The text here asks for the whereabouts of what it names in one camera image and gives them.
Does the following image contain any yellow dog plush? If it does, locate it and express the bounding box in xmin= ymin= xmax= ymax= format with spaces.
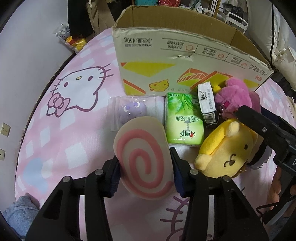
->
xmin=194 ymin=118 xmax=263 ymax=178

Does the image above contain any pink purple plush doll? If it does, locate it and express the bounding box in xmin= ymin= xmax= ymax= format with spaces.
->
xmin=212 ymin=77 xmax=261 ymax=120

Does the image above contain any small black white box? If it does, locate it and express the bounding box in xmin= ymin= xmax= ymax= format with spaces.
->
xmin=197 ymin=82 xmax=216 ymax=124

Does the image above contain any green tissue pack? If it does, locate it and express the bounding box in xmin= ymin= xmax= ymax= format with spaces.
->
xmin=165 ymin=92 xmax=204 ymax=146

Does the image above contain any pink swirl plush cushion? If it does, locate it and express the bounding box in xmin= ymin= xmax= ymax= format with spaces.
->
xmin=113 ymin=116 xmax=175 ymax=200

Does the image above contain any bagged purple plush toy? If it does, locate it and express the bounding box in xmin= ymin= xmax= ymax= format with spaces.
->
xmin=107 ymin=96 xmax=165 ymax=131

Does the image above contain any person's right hand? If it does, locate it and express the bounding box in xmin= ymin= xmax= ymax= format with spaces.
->
xmin=267 ymin=167 xmax=281 ymax=204

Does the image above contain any grey clothed knee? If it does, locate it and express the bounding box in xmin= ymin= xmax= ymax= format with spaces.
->
xmin=3 ymin=193 xmax=39 ymax=240

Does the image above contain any cream massage chair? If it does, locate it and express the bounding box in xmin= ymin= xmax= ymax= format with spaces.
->
xmin=246 ymin=1 xmax=295 ymax=90

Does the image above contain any white rolling cart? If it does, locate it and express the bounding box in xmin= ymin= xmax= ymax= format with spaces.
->
xmin=225 ymin=12 xmax=248 ymax=33

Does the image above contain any cardboard box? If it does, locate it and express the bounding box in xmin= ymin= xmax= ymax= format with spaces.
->
xmin=112 ymin=6 xmax=273 ymax=96

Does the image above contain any bag of plush toys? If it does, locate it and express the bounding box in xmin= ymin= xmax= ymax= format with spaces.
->
xmin=54 ymin=22 xmax=87 ymax=53

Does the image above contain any black hanging coat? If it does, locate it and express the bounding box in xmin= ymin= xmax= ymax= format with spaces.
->
xmin=67 ymin=0 xmax=94 ymax=39

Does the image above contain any wall socket lower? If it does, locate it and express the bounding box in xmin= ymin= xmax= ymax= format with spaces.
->
xmin=0 ymin=149 xmax=6 ymax=161

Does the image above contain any wall socket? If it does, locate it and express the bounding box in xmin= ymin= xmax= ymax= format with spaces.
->
xmin=0 ymin=123 xmax=11 ymax=137
xmin=0 ymin=149 xmax=6 ymax=161

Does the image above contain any wall socket upper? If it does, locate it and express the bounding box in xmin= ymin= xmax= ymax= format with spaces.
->
xmin=0 ymin=123 xmax=11 ymax=137

